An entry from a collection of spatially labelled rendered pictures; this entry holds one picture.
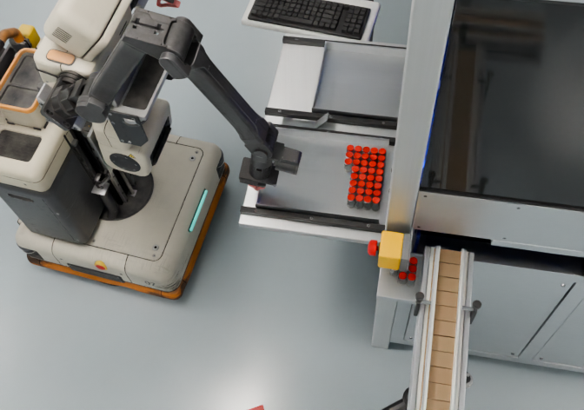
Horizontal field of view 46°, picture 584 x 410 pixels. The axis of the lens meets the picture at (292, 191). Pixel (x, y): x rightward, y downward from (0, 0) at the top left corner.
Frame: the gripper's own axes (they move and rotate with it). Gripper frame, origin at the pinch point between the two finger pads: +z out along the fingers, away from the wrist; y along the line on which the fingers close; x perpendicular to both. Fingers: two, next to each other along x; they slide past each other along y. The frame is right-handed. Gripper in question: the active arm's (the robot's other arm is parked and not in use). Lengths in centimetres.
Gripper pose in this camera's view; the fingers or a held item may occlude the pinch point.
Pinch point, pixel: (256, 187)
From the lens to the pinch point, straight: 193.1
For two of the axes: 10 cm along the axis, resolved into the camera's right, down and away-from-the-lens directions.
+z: -1.2, 4.7, 8.7
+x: 1.7, -8.6, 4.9
